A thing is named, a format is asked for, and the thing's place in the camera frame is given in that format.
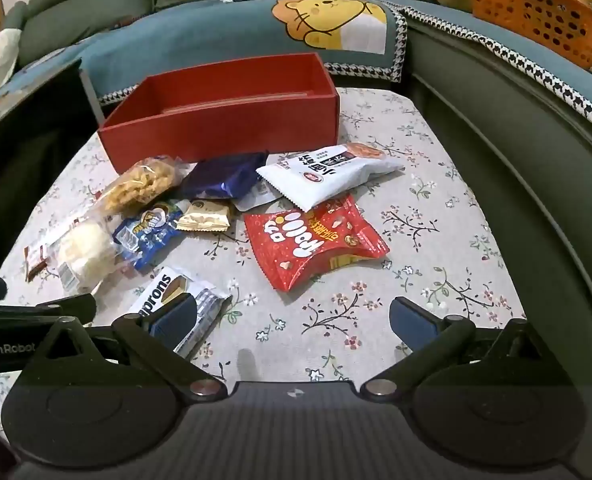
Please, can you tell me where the green sofa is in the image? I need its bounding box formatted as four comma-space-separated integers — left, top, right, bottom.
0, 0, 592, 386

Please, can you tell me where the small beige packet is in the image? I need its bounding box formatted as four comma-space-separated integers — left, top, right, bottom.
176, 199, 231, 232

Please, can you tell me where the black side table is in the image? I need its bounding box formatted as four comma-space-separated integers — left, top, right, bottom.
0, 59, 102, 281

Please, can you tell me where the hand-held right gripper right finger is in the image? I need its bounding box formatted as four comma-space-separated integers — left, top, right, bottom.
358, 296, 571, 403

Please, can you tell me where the red snack packet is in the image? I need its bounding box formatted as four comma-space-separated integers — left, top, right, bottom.
243, 192, 391, 293

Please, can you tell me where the clear bread packet red label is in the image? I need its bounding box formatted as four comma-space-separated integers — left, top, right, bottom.
23, 205, 122, 296

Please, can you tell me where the orange plastic basket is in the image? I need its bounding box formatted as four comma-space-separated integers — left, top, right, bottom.
464, 0, 592, 71

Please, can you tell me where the large green pillow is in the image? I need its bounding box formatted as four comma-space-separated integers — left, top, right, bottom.
18, 0, 157, 66

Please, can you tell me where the blue cartoon snack packet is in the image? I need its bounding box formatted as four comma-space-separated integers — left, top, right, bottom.
112, 201, 187, 268

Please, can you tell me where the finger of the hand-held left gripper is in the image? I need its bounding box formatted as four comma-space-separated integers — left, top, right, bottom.
33, 293, 98, 326

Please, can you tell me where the white packet with pancake picture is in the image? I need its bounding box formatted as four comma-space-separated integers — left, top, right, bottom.
256, 142, 405, 212

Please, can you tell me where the white wafer packet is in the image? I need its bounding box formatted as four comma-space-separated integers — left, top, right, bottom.
126, 265, 233, 358

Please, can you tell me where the teal houndstooth trimmed sofa cover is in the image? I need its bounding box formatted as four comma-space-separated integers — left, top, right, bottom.
401, 0, 592, 141

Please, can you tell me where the clear packet of fried snack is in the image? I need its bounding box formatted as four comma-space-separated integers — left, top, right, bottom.
96, 155, 184, 216

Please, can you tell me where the red cardboard box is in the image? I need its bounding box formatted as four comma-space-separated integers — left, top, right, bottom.
97, 52, 339, 176

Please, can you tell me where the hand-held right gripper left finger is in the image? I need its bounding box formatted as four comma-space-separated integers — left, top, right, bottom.
21, 292, 229, 403

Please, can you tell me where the dark blue foil packet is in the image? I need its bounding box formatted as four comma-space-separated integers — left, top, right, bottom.
178, 151, 270, 201

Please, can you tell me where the teal lion print sofa cover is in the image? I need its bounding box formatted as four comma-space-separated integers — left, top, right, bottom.
0, 0, 409, 111

